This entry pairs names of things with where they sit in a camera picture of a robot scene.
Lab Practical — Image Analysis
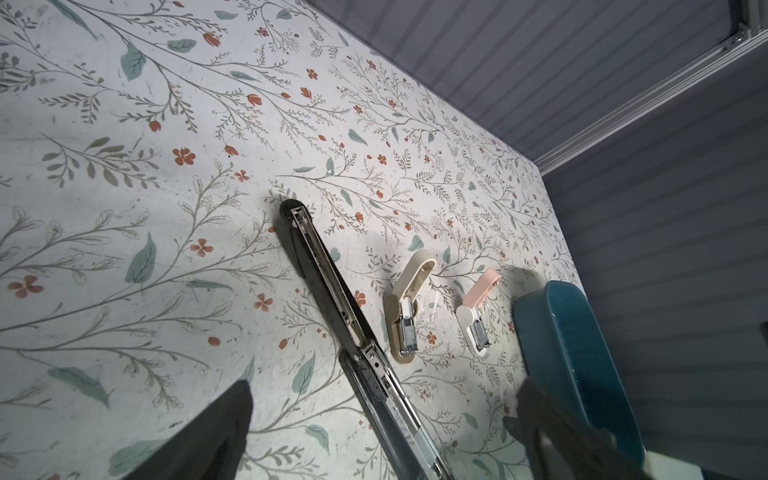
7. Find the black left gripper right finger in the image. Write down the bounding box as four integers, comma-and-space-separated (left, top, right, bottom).
503, 378, 650, 479

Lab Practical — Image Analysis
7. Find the black long stapler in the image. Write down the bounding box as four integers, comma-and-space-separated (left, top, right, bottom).
279, 199, 454, 479

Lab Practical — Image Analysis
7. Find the teal plastic tray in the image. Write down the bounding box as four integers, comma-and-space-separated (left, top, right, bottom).
512, 281, 645, 467

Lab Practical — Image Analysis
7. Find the pink mini stapler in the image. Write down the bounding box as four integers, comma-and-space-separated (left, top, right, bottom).
455, 269, 501, 357

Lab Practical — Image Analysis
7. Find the beige mini stapler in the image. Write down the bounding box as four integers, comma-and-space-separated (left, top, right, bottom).
384, 248, 436, 364

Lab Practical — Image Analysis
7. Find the aluminium corner post right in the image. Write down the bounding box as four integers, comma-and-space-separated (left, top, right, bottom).
534, 26, 767, 175

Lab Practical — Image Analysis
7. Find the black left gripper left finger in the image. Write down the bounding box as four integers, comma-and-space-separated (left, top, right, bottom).
127, 380, 253, 480

